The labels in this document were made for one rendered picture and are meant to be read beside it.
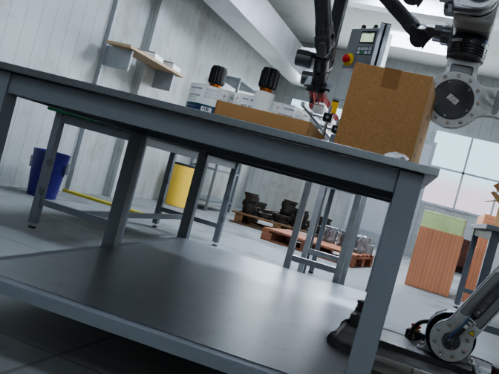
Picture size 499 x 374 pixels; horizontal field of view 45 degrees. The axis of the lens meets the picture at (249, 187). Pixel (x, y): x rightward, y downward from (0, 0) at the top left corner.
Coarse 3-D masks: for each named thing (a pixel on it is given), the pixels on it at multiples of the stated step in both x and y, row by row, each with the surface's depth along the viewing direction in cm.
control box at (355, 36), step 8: (352, 32) 279; (360, 32) 276; (376, 32) 268; (352, 40) 278; (352, 48) 277; (352, 56) 276; (360, 56) 273; (368, 56) 269; (384, 56) 273; (344, 64) 279; (352, 64) 276; (368, 64) 269; (384, 64) 274; (352, 72) 284
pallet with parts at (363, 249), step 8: (264, 232) 713; (272, 232) 717; (280, 232) 704; (288, 232) 728; (328, 232) 736; (336, 232) 737; (344, 232) 727; (272, 240) 708; (280, 240) 740; (288, 240) 772; (304, 240) 689; (328, 240) 735; (336, 240) 733; (360, 240) 691; (368, 240) 717; (296, 248) 695; (312, 248) 688; (320, 248) 716; (328, 248) 676; (336, 248) 689; (360, 248) 693; (368, 248) 715; (352, 256) 662; (360, 256) 679; (368, 256) 708; (352, 264) 661; (360, 264) 692; (368, 264) 722
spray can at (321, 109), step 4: (324, 96) 241; (324, 100) 242; (316, 104) 241; (320, 104) 240; (316, 108) 241; (320, 108) 240; (324, 108) 241; (316, 112) 240; (320, 112) 240; (312, 120) 241; (320, 120) 241; (316, 124) 240; (320, 128) 242
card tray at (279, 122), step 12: (216, 108) 161; (228, 108) 160; (240, 108) 160; (252, 108) 159; (252, 120) 159; (264, 120) 158; (276, 120) 157; (288, 120) 157; (300, 120) 156; (300, 132) 156; (312, 132) 161
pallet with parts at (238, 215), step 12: (252, 204) 843; (264, 204) 895; (288, 204) 853; (240, 216) 835; (252, 216) 830; (264, 216) 835; (276, 216) 832; (288, 216) 855; (252, 228) 829; (276, 228) 820; (288, 228) 869; (300, 240) 811
